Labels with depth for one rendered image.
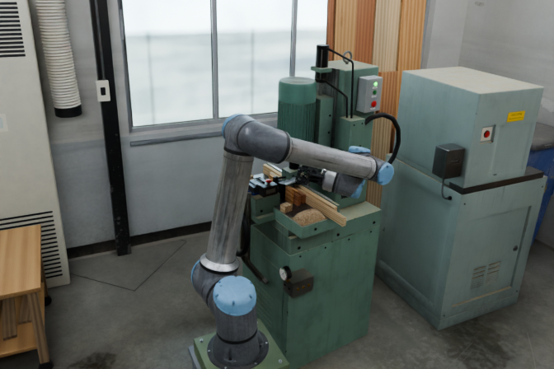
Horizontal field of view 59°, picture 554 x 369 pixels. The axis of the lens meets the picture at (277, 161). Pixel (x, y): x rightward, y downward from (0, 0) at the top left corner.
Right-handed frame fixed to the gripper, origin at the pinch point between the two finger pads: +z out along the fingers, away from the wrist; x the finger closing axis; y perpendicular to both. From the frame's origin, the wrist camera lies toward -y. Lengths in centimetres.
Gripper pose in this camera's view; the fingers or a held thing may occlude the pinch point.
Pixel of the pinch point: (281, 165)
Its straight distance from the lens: 219.2
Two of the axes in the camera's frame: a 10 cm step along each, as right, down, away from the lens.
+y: -2.6, 1.8, -9.5
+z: -9.4, -2.6, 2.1
